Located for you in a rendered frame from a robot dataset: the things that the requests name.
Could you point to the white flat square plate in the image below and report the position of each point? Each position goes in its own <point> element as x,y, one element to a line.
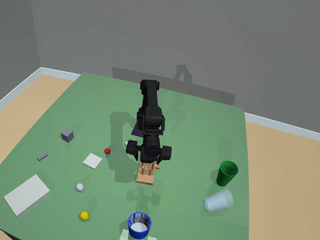
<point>92,161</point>

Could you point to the dark green cup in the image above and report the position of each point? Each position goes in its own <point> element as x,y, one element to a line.
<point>227,171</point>

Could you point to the yellow ball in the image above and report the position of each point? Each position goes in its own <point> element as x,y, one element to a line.
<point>84,215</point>

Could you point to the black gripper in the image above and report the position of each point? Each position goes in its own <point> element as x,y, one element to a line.
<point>133,149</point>

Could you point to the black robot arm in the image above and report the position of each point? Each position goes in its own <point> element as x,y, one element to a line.
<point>150,118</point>

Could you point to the red ball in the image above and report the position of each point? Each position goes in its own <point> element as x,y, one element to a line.
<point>107,151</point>

